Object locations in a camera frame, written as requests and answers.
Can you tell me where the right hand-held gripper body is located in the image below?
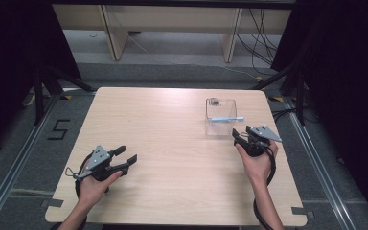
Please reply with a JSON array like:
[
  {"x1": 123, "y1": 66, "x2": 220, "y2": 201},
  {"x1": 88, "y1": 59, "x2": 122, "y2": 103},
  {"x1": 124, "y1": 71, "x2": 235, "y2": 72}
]
[{"x1": 239, "y1": 125, "x2": 283, "y2": 158}]

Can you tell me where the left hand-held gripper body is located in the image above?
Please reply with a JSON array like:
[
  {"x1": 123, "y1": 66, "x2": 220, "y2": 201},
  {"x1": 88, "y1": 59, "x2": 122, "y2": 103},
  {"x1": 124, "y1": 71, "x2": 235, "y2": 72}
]
[{"x1": 75, "y1": 145, "x2": 130, "y2": 182}]

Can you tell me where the clear plastic container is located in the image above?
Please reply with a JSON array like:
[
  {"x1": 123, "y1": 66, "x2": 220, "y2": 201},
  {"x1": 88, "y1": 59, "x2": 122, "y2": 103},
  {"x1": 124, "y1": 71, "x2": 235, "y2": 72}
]
[{"x1": 204, "y1": 97, "x2": 239, "y2": 137}]

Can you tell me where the light blue toothbrush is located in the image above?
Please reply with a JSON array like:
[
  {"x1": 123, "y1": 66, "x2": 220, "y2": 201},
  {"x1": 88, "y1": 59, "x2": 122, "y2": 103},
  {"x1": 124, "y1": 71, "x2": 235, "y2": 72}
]
[{"x1": 210, "y1": 116, "x2": 245, "y2": 123}]

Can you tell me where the person's right hand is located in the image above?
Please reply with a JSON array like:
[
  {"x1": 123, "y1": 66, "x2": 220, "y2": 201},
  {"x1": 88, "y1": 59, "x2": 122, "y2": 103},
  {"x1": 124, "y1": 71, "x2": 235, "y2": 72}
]
[{"x1": 235, "y1": 139, "x2": 280, "y2": 190}]

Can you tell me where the person's left hand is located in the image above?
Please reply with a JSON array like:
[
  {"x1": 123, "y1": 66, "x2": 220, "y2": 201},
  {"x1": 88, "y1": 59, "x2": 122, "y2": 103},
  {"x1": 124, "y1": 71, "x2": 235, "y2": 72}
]
[{"x1": 76, "y1": 156, "x2": 124, "y2": 209}]

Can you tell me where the black metal stand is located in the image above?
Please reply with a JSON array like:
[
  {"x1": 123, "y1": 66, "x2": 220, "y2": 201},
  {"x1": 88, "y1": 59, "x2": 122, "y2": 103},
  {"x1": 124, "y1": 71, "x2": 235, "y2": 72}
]
[
  {"x1": 33, "y1": 65, "x2": 97, "y2": 127},
  {"x1": 250, "y1": 63, "x2": 306, "y2": 127}
]

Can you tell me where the dark grey tape piece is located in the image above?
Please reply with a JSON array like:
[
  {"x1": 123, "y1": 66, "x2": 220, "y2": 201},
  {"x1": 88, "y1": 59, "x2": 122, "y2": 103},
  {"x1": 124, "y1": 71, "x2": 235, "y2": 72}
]
[
  {"x1": 290, "y1": 206, "x2": 315, "y2": 219},
  {"x1": 41, "y1": 198, "x2": 64, "y2": 208}
]

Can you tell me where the black curtain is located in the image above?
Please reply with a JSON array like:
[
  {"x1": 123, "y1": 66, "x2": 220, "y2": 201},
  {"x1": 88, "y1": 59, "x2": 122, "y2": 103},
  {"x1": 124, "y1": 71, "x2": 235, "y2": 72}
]
[
  {"x1": 0, "y1": 0, "x2": 81, "y2": 161},
  {"x1": 270, "y1": 0, "x2": 368, "y2": 221}
]

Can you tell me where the beige wooden desk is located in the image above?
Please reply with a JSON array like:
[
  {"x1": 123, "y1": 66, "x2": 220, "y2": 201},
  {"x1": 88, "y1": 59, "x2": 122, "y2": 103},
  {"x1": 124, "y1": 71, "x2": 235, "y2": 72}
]
[{"x1": 51, "y1": 4, "x2": 292, "y2": 63}]

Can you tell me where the black crossbar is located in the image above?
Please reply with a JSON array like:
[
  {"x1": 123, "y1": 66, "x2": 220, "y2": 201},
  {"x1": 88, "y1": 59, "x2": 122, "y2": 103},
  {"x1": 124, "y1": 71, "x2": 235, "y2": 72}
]
[{"x1": 51, "y1": 0, "x2": 296, "y2": 10}]

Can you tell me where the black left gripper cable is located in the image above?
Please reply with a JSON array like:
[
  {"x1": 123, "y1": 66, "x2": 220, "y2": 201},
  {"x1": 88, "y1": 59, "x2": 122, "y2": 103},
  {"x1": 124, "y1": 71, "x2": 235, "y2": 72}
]
[{"x1": 74, "y1": 151, "x2": 98, "y2": 230}]

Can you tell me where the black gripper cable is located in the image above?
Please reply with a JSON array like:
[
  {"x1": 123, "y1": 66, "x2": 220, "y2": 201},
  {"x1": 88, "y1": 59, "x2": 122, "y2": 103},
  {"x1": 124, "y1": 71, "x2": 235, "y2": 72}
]
[
  {"x1": 74, "y1": 151, "x2": 98, "y2": 230},
  {"x1": 252, "y1": 147, "x2": 278, "y2": 230}
]

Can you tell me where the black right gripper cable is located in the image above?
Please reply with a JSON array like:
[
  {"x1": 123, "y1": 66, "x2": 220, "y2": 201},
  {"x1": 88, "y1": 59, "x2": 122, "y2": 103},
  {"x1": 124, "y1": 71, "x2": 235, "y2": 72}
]
[{"x1": 252, "y1": 147, "x2": 278, "y2": 230}]

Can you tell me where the thin metal wire loop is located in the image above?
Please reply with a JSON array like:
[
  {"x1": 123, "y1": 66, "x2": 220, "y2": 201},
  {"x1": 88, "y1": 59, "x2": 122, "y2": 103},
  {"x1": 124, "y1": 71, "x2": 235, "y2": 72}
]
[{"x1": 64, "y1": 167, "x2": 79, "y2": 180}]

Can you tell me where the black floor cable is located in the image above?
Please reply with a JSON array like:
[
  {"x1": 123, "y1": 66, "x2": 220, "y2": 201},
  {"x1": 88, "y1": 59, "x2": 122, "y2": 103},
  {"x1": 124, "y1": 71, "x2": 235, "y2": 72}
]
[{"x1": 271, "y1": 107, "x2": 301, "y2": 124}]

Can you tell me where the metal floor rail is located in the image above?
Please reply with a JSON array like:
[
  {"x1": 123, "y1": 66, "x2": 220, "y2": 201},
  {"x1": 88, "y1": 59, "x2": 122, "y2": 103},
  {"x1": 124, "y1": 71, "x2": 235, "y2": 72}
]
[
  {"x1": 0, "y1": 95, "x2": 60, "y2": 230},
  {"x1": 284, "y1": 97, "x2": 357, "y2": 230}
]

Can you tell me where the white cord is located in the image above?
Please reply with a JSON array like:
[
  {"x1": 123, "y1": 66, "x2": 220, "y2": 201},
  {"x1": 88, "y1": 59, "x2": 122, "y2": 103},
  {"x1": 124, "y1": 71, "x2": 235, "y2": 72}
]
[{"x1": 22, "y1": 90, "x2": 38, "y2": 108}]

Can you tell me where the bundle of black cables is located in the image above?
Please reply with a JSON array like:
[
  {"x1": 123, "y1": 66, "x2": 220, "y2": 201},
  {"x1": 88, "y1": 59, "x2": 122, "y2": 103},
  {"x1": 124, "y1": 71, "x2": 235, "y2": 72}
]
[{"x1": 236, "y1": 9, "x2": 282, "y2": 78}]

